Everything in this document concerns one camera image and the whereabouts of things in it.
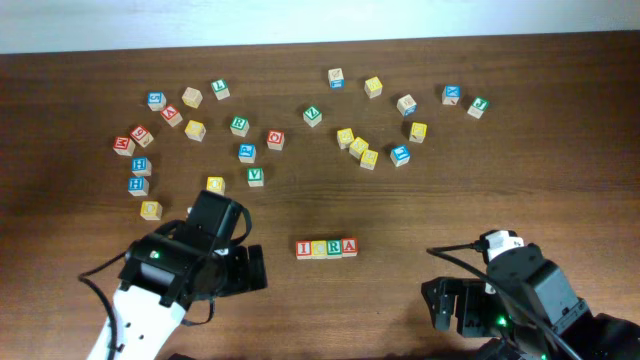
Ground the red I block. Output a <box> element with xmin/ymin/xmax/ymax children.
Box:
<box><xmin>295</xmin><ymin>241</ymin><xmax>313</xmax><ymax>260</ymax></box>

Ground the yellow C block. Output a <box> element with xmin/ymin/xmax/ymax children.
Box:
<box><xmin>311</xmin><ymin>240</ymin><xmax>328</xmax><ymax>259</ymax></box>

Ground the green r block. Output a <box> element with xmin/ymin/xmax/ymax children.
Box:
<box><xmin>326</xmin><ymin>239</ymin><xmax>343</xmax><ymax>259</ymax></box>
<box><xmin>230</xmin><ymin>116</ymin><xmax>250</xmax><ymax>137</ymax></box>

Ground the red a block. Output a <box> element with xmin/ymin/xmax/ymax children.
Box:
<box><xmin>341</xmin><ymin>238</ymin><xmax>359</xmax><ymax>257</ymax></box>
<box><xmin>160</xmin><ymin>104</ymin><xmax>183</xmax><ymax>127</ymax></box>

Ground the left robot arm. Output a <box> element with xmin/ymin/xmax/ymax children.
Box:
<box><xmin>89</xmin><ymin>190</ymin><xmax>268</xmax><ymax>359</ymax></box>

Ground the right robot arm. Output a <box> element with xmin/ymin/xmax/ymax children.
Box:
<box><xmin>421</xmin><ymin>230</ymin><xmax>639</xmax><ymax>360</ymax></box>

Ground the yellow block lower left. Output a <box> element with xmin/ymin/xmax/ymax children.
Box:
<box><xmin>140</xmin><ymin>201</ymin><xmax>163</xmax><ymax>221</ymax></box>

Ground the yellow O block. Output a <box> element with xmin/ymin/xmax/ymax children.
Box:
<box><xmin>205</xmin><ymin>176</ymin><xmax>226</xmax><ymax>195</ymax></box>

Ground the blue H block lower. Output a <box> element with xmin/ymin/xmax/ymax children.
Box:
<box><xmin>127</xmin><ymin>177</ymin><xmax>150</xmax><ymax>196</ymax></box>

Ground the blue h block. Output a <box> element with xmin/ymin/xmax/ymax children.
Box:
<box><xmin>131</xmin><ymin>157</ymin><xmax>152</xmax><ymax>177</ymax></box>
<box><xmin>127</xmin><ymin>177</ymin><xmax>150</xmax><ymax>196</ymax></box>

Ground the blue H block upper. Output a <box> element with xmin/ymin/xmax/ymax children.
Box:
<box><xmin>131</xmin><ymin>157</ymin><xmax>152</xmax><ymax>177</ymax></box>

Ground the green V block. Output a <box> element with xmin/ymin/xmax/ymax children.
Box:
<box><xmin>247</xmin><ymin>167</ymin><xmax>264</xmax><ymax>187</ymax></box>

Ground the blue P block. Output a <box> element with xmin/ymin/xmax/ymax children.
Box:
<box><xmin>238</xmin><ymin>144</ymin><xmax>256</xmax><ymax>164</ymax></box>

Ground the yellow block upper left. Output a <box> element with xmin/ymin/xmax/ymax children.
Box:
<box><xmin>184</xmin><ymin>120</ymin><xmax>206</xmax><ymax>142</ymax></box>

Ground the red M block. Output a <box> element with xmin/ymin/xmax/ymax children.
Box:
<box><xmin>112</xmin><ymin>136</ymin><xmax>136</xmax><ymax>157</ymax></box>

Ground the red 9 block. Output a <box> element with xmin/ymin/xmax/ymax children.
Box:
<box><xmin>130</xmin><ymin>125</ymin><xmax>154</xmax><ymax>148</ymax></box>

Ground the red Q block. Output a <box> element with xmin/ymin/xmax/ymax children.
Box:
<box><xmin>266</xmin><ymin>130</ymin><xmax>285</xmax><ymax>151</ymax></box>

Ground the blue S block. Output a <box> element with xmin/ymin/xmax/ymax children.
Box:
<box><xmin>147</xmin><ymin>92</ymin><xmax>167</xmax><ymax>112</ymax></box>

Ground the plain wooden block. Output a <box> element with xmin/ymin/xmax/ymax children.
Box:
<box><xmin>182</xmin><ymin>87</ymin><xmax>203</xmax><ymax>109</ymax></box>

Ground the green L block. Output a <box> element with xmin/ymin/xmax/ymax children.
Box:
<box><xmin>211</xmin><ymin>79</ymin><xmax>230</xmax><ymax>100</ymax></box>

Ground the blue E block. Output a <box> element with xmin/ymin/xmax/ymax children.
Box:
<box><xmin>390</xmin><ymin>145</ymin><xmax>411</xmax><ymax>167</ymax></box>

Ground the green Z block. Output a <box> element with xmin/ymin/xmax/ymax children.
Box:
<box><xmin>303</xmin><ymin>106</ymin><xmax>322</xmax><ymax>127</ymax></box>

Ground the yellow cluster block left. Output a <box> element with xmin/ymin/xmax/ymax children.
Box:
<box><xmin>336</xmin><ymin>128</ymin><xmax>355</xmax><ymax>150</ymax></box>

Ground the yellow cluster block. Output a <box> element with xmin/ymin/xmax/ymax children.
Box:
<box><xmin>349</xmin><ymin>137</ymin><xmax>369</xmax><ymax>160</ymax></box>
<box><xmin>336</xmin><ymin>128</ymin><xmax>355</xmax><ymax>150</ymax></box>
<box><xmin>360</xmin><ymin>149</ymin><xmax>378</xmax><ymax>170</ymax></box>

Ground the green J block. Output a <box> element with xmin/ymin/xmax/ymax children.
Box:
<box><xmin>467</xmin><ymin>97</ymin><xmax>490</xmax><ymax>119</ymax></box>

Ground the yellow block right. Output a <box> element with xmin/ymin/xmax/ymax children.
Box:
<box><xmin>409</xmin><ymin>122</ymin><xmax>428</xmax><ymax>143</ymax></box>

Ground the yellow cluster block middle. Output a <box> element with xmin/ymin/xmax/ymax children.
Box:
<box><xmin>349</xmin><ymin>137</ymin><xmax>369</xmax><ymax>160</ymax></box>

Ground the yellow cluster block lower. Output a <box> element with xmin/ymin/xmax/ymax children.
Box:
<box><xmin>360</xmin><ymin>149</ymin><xmax>378</xmax><ymax>170</ymax></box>

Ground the blue X block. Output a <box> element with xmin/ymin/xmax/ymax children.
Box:
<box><xmin>441</xmin><ymin>85</ymin><xmax>461</xmax><ymax>105</ymax></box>

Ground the wooden block blue side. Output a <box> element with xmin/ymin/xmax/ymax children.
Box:
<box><xmin>328</xmin><ymin>68</ymin><xmax>345</xmax><ymax>89</ymax></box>

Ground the yellow block top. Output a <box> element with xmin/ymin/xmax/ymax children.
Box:
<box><xmin>364</xmin><ymin>76</ymin><xmax>383</xmax><ymax>99</ymax></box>

